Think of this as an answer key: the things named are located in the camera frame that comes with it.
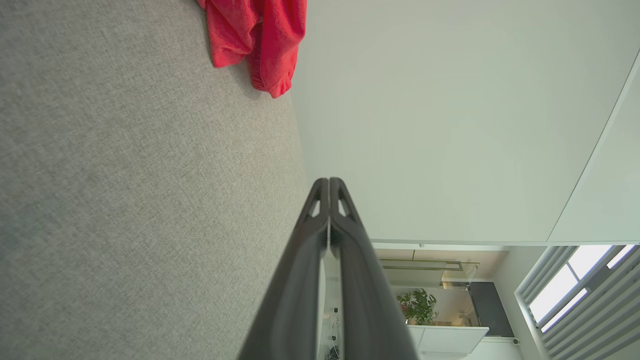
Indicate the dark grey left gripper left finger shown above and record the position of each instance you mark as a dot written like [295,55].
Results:
[295,290]

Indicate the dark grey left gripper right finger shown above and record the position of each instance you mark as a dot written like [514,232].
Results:
[365,300]

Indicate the red shorts with white stripes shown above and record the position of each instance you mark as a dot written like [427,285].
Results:
[270,45]

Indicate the green potted plant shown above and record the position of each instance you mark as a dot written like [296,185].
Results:
[417,306]

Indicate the white cabinet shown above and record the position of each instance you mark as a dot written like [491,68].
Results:
[450,339]

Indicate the grey fabric sofa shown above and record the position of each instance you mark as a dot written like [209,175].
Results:
[100,200]

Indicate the grey window blinds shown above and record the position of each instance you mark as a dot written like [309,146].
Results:
[595,320]

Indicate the dark wall panel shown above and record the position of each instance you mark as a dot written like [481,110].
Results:
[490,307]

